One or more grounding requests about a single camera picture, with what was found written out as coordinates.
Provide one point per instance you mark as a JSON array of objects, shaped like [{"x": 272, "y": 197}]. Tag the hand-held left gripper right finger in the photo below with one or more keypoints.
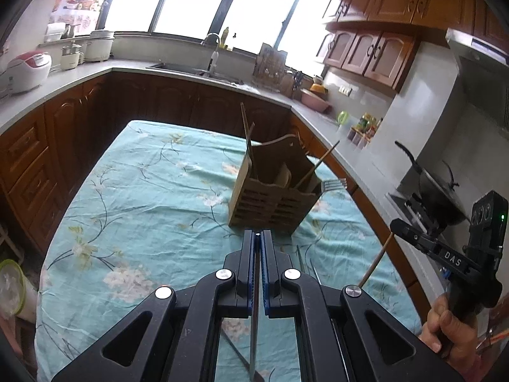
[{"x": 267, "y": 274}]

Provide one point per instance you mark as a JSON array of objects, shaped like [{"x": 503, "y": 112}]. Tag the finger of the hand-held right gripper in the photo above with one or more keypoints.
[
  {"x": 429, "y": 246},
  {"x": 423, "y": 217}
]

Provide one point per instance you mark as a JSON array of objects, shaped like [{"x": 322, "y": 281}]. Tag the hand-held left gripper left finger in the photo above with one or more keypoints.
[{"x": 249, "y": 274}]

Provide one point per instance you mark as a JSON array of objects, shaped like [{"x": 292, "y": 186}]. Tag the wooden utensil holder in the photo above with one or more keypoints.
[{"x": 270, "y": 207}]

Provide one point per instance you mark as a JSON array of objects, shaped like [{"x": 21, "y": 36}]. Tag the metal chopstick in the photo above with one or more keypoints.
[
  {"x": 299, "y": 258},
  {"x": 256, "y": 346},
  {"x": 315, "y": 273}
]

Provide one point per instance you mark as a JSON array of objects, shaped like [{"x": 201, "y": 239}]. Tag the person's right hand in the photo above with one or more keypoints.
[{"x": 449, "y": 334}]

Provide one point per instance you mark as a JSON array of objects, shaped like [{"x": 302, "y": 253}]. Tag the black gas stove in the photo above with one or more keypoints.
[{"x": 397, "y": 203}]

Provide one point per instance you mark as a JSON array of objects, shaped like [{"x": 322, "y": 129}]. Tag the black wok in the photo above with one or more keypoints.
[{"x": 437, "y": 183}]

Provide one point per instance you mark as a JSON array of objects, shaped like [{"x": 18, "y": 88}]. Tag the seasoning bottles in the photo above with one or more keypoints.
[{"x": 366, "y": 129}]

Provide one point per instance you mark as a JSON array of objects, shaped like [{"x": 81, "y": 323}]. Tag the teal floral tablecloth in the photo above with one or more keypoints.
[{"x": 139, "y": 215}]

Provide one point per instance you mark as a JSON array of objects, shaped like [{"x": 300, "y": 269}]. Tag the green cup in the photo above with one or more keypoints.
[{"x": 342, "y": 117}]

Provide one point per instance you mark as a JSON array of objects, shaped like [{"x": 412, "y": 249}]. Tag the pink basin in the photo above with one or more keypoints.
[{"x": 316, "y": 101}]

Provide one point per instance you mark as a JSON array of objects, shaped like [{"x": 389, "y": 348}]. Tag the range hood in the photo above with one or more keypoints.
[{"x": 477, "y": 67}]

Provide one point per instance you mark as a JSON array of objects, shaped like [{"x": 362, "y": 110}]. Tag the wooden upper cabinets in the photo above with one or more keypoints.
[{"x": 381, "y": 51}]

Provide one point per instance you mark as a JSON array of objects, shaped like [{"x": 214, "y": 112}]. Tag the wooden cabinets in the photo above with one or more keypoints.
[
  {"x": 39, "y": 147},
  {"x": 381, "y": 51}
]

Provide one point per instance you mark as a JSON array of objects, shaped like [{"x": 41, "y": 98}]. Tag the jar of kitchen tools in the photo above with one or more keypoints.
[{"x": 297, "y": 85}]

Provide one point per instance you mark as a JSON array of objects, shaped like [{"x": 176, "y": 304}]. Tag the steel sink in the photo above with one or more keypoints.
[{"x": 187, "y": 69}]

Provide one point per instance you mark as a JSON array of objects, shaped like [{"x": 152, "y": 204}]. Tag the chrome faucet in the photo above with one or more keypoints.
[{"x": 212, "y": 53}]

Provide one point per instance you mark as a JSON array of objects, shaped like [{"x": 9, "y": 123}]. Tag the yellow bottle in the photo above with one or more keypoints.
[{"x": 225, "y": 38}]

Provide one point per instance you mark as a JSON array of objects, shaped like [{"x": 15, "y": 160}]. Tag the green rimmed plastic container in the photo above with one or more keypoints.
[{"x": 12, "y": 286}]

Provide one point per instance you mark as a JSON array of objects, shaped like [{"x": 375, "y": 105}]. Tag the wooden lower cabinets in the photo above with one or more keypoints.
[{"x": 39, "y": 147}]

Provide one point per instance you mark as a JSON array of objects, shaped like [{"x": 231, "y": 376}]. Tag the grey kitchen countertop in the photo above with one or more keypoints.
[{"x": 79, "y": 75}]

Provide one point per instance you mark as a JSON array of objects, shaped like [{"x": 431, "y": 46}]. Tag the small white appliance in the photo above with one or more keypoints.
[{"x": 71, "y": 57}]

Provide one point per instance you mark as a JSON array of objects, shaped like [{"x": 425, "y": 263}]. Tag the kitchen window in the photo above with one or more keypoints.
[{"x": 191, "y": 0}]

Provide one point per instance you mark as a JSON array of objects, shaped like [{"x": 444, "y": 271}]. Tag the red and white rice cooker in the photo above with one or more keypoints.
[{"x": 28, "y": 71}]

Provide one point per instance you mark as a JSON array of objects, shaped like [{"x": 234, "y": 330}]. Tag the white box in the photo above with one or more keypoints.
[{"x": 55, "y": 32}]

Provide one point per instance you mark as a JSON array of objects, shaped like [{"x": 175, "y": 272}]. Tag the small wall outlet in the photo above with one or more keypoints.
[{"x": 346, "y": 90}]

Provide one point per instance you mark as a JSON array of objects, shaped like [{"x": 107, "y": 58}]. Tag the palm and fruit wall poster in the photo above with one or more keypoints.
[{"x": 83, "y": 0}]

